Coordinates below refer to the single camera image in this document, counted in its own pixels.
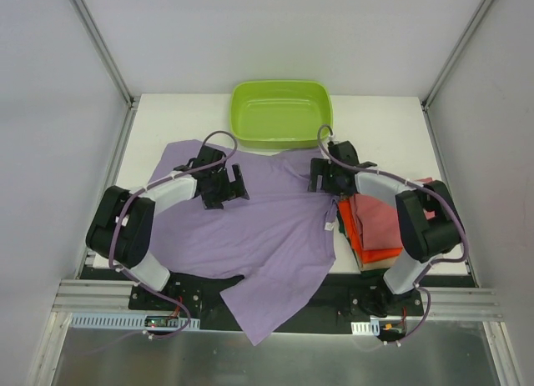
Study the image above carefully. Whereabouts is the purple t shirt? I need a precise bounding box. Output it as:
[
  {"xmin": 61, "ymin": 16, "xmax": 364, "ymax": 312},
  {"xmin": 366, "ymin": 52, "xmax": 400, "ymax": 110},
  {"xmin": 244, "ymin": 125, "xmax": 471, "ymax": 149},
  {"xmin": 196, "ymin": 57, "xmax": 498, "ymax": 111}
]
[{"xmin": 150, "ymin": 148, "xmax": 335, "ymax": 344}]

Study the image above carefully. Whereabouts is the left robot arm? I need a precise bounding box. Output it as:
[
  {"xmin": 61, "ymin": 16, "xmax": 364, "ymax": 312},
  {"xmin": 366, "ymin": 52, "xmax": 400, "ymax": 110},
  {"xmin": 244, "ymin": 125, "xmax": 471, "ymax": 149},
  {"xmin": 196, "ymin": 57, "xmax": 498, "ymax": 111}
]
[{"xmin": 85, "ymin": 144, "xmax": 249, "ymax": 310}]

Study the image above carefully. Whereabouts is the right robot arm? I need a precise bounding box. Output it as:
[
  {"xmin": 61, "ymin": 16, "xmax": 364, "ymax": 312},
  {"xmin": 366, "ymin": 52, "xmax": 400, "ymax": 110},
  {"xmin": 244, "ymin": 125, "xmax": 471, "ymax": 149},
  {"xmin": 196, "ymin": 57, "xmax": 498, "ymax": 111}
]
[{"xmin": 308, "ymin": 142, "xmax": 466, "ymax": 318}]

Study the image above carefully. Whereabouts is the pink folded t shirt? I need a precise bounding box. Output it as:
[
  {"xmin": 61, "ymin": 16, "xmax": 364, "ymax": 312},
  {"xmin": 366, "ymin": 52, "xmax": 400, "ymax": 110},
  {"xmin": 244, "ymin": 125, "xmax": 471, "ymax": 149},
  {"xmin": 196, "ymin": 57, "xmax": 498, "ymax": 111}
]
[{"xmin": 346, "ymin": 177, "xmax": 439, "ymax": 251}]

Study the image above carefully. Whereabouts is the green plastic basin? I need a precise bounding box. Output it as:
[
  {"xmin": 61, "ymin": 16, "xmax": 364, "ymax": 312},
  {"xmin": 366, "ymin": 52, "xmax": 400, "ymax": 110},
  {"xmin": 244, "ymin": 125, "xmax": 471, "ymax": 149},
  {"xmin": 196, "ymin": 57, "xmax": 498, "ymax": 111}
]
[{"xmin": 229, "ymin": 80, "xmax": 333, "ymax": 149}]

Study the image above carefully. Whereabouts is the orange folded t shirt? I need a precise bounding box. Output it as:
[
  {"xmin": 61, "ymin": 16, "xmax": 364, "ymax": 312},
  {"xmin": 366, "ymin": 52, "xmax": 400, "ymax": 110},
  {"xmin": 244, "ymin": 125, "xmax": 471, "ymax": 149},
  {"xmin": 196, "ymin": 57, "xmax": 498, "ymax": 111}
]
[{"xmin": 337, "ymin": 198, "xmax": 403, "ymax": 263}]

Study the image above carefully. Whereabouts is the beige folded t shirt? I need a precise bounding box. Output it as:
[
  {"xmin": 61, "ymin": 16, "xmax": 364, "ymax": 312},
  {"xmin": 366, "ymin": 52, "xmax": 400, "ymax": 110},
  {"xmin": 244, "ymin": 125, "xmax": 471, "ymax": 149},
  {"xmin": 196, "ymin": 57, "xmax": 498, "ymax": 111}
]
[{"xmin": 359, "ymin": 258, "xmax": 396, "ymax": 272}]

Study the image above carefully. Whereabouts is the dark green folded t shirt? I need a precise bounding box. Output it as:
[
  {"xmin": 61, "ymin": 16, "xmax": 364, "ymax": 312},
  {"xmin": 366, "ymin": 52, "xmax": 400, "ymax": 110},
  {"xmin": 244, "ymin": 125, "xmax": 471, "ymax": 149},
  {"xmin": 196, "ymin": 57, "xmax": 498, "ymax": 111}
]
[{"xmin": 338, "ymin": 219, "xmax": 387, "ymax": 278}]

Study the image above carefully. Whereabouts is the right controller board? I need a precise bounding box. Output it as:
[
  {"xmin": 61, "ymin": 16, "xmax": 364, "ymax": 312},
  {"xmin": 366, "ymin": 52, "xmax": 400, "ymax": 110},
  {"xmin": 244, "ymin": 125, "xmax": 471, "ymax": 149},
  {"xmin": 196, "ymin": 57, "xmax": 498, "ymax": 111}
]
[{"xmin": 350, "ymin": 319, "xmax": 407, "ymax": 353}]

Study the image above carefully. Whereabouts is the controller board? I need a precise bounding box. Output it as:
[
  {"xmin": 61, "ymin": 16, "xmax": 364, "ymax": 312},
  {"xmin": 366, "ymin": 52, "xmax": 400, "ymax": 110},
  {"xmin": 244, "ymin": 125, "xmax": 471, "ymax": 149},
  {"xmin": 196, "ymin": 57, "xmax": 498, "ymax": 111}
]
[
  {"xmin": 70, "ymin": 313, "xmax": 200, "ymax": 335},
  {"xmin": 350, "ymin": 319, "xmax": 407, "ymax": 353}
]

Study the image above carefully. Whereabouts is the left controller board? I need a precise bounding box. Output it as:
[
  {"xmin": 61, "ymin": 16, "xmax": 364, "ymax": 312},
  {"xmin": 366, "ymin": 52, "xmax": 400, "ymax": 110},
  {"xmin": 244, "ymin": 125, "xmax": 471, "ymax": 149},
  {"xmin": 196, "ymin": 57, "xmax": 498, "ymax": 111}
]
[{"xmin": 70, "ymin": 313, "xmax": 200, "ymax": 335}]

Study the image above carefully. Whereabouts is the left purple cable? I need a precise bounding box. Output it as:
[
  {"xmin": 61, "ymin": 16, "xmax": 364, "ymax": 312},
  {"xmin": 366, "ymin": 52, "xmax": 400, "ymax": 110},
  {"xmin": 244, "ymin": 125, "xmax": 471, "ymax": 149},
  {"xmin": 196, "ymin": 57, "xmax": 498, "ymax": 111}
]
[{"xmin": 108, "ymin": 130, "xmax": 239, "ymax": 345}]

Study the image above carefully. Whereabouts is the left aluminium frame post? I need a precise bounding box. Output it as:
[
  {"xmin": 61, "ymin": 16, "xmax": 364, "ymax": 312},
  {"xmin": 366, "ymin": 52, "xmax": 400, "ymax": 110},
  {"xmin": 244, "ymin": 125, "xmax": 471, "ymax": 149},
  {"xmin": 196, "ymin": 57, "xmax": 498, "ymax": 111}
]
[{"xmin": 69, "ymin": 0, "xmax": 137, "ymax": 108}]

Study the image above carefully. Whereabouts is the aluminium frame post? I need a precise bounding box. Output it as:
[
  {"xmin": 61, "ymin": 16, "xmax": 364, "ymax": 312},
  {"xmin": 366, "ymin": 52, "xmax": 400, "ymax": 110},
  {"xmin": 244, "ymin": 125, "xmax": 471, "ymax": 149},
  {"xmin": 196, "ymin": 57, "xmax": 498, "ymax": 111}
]
[
  {"xmin": 421, "ymin": 0, "xmax": 496, "ymax": 113},
  {"xmin": 69, "ymin": 0, "xmax": 137, "ymax": 108}
]

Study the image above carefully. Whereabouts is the right aluminium frame post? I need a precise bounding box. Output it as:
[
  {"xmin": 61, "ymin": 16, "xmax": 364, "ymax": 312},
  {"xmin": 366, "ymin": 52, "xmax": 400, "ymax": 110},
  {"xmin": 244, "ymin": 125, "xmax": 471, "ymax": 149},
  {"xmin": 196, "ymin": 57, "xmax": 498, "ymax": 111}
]
[{"xmin": 421, "ymin": 0, "xmax": 496, "ymax": 113}]

